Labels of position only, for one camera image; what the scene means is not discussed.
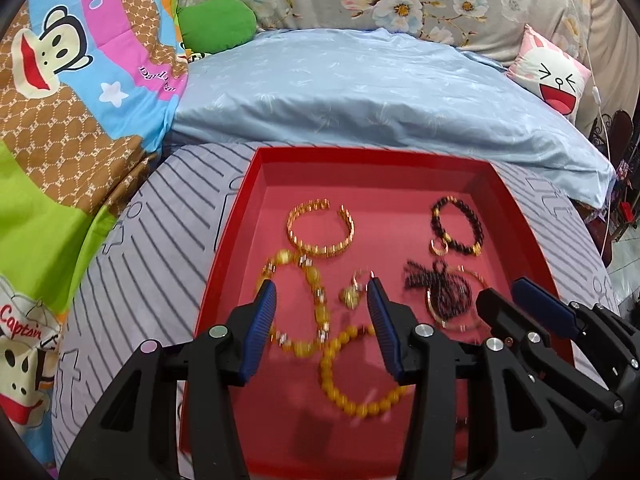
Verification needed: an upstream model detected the thin rose gold bangle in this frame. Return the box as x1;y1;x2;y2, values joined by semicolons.
425;266;488;333

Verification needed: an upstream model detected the orange bead bracelet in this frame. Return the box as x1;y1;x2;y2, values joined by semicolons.
318;324;417;420

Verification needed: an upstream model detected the dark small-bead mala strand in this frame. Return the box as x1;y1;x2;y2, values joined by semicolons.
404;260;472;322

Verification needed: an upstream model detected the red shallow tray box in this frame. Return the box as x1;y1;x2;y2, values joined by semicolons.
178;145;576;480

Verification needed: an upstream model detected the dark wooden chair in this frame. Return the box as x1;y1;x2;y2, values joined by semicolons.
589;110;634;169

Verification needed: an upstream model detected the pink white cat cushion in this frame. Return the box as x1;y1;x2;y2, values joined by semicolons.
506;24;591;124

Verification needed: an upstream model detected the black and gold bead bracelet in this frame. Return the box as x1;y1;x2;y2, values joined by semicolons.
429;195;486;257

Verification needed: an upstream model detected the cartoon monkey colourful quilt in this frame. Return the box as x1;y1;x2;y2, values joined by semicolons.
1;0;188;468

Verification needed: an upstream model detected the white charging cable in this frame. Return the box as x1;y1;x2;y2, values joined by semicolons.
564;4;614;261

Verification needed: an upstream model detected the gold ring with charm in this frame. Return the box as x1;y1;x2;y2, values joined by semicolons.
338;268;374;312

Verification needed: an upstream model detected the gold braided cuff bangle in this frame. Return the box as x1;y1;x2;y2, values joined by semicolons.
285;198;355;258

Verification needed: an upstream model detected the light blue pillow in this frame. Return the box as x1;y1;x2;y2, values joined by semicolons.
164;29;615;208

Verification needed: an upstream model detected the grey floral bedsheet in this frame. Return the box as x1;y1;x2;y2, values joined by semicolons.
178;0;639;132

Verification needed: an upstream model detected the green plush cushion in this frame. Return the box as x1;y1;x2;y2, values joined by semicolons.
177;0;257;54

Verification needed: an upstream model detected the yellow crystal bead bracelet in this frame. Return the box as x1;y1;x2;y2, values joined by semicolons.
254;248;334;360

